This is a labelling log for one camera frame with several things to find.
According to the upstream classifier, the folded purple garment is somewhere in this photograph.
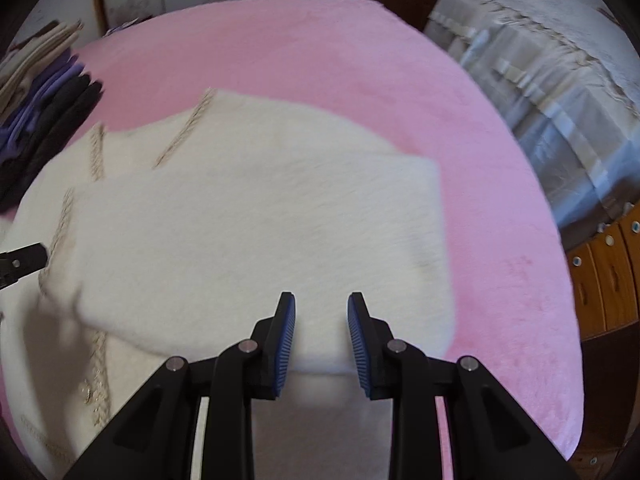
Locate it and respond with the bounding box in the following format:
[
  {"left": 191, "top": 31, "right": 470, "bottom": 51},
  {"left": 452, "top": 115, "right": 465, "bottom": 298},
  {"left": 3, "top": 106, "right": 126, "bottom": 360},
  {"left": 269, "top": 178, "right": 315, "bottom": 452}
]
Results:
[{"left": 0, "top": 55, "right": 86, "bottom": 171}]

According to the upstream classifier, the bed with lace cover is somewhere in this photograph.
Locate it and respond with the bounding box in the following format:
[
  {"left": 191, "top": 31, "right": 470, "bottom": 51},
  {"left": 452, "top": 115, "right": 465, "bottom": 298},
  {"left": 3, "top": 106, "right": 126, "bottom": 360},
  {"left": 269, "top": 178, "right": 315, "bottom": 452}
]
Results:
[{"left": 424, "top": 0, "right": 640, "bottom": 251}]

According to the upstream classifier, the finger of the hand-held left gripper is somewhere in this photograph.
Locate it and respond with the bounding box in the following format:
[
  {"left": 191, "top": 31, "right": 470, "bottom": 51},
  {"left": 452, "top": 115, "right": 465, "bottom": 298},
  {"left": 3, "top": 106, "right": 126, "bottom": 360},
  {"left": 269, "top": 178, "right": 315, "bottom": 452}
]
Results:
[{"left": 0, "top": 242, "right": 49, "bottom": 291}]

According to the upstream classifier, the pink plush blanket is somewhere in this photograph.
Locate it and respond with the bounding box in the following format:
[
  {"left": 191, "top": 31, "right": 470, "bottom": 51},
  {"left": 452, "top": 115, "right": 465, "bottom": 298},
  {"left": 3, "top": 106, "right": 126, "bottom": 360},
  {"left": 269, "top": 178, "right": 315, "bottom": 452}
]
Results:
[{"left": 0, "top": 0, "right": 586, "bottom": 471}]

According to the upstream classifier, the white fluffy coat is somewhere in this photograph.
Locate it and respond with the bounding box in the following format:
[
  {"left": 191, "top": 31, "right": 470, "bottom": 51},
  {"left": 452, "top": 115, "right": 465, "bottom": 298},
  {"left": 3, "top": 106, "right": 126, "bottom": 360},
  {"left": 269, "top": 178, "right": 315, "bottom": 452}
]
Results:
[{"left": 0, "top": 87, "right": 458, "bottom": 480}]

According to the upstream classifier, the wooden drawer cabinet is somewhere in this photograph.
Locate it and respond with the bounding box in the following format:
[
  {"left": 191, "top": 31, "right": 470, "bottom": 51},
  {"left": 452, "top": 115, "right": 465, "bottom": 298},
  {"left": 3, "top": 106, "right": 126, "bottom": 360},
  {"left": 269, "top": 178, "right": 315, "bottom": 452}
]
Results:
[{"left": 562, "top": 200, "right": 640, "bottom": 466}]

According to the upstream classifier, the folded beige sweater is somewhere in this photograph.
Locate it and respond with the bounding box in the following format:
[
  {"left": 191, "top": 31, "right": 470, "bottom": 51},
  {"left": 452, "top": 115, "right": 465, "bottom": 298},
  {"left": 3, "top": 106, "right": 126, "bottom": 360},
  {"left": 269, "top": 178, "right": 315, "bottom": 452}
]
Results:
[{"left": 0, "top": 20, "right": 83, "bottom": 116}]

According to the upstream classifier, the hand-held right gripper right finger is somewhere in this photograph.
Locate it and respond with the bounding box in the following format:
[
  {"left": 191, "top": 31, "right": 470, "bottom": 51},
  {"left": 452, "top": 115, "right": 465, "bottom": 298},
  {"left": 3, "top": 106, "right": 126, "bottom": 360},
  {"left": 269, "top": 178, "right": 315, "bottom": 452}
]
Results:
[{"left": 347, "top": 291, "right": 581, "bottom": 480}]

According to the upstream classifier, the folded black garment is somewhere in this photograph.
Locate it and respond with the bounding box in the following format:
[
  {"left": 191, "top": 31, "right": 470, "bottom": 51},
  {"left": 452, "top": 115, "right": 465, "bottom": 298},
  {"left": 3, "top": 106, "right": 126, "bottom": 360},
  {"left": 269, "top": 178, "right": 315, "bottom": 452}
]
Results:
[{"left": 0, "top": 72, "right": 106, "bottom": 211}]

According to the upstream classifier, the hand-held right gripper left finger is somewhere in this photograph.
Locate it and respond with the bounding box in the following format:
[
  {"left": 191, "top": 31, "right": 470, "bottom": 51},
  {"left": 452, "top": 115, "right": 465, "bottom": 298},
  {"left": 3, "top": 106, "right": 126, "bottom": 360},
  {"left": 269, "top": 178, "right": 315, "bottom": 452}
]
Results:
[{"left": 62, "top": 291, "right": 297, "bottom": 480}]

